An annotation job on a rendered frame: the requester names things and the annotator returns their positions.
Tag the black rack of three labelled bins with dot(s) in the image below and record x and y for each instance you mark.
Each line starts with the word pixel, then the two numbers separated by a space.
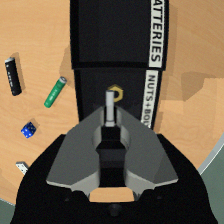
pixel 110 38

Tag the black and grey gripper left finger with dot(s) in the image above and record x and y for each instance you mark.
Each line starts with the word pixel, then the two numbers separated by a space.
pixel 69 163

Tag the brass hex nut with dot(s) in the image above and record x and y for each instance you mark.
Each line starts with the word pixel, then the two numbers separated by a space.
pixel 118 91

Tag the black battery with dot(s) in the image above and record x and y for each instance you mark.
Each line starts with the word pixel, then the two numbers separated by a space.
pixel 13 76

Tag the white domino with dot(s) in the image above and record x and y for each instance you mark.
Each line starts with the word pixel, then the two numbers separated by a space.
pixel 22 166

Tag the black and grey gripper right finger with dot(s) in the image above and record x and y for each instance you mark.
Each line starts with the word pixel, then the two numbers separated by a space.
pixel 153 162

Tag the blue die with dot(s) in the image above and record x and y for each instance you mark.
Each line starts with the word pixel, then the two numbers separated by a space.
pixel 28 130

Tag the green battery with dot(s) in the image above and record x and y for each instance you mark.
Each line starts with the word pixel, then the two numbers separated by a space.
pixel 55 91

